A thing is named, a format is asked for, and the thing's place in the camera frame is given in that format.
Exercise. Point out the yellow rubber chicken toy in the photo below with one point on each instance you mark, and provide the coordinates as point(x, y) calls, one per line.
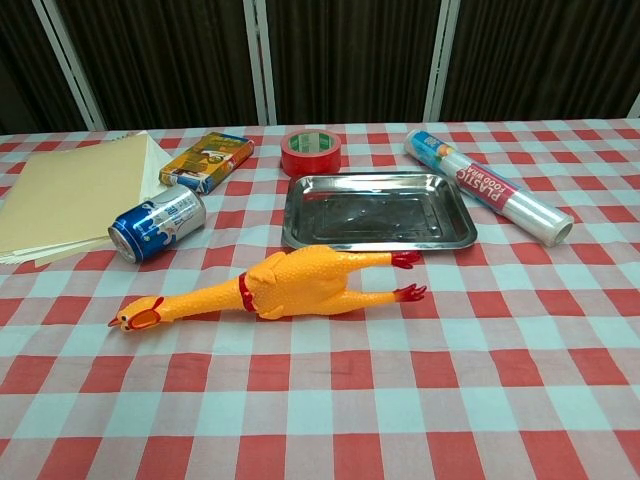
point(300, 280)

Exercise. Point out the rectangular stainless steel tray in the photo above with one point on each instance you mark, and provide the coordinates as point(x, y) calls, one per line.
point(375, 215)

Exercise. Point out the red tape roll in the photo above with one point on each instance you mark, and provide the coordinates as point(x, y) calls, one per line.
point(310, 162)

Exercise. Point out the yellow and blue carton box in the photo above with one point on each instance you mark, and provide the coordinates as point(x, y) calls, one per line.
point(205, 165)

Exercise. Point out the blue and silver drink can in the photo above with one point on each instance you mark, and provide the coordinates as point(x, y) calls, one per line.
point(160, 220)

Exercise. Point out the red white checkered tablecloth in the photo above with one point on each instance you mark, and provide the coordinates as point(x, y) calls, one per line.
point(350, 400)

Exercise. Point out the plastic food wrap roll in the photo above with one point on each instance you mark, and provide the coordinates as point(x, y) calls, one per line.
point(480, 185)

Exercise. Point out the stack of beige paper sheets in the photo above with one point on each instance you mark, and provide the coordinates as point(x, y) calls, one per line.
point(65, 200)

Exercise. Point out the white metal frame post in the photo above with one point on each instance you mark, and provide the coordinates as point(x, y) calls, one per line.
point(261, 65)
point(70, 67)
point(441, 60)

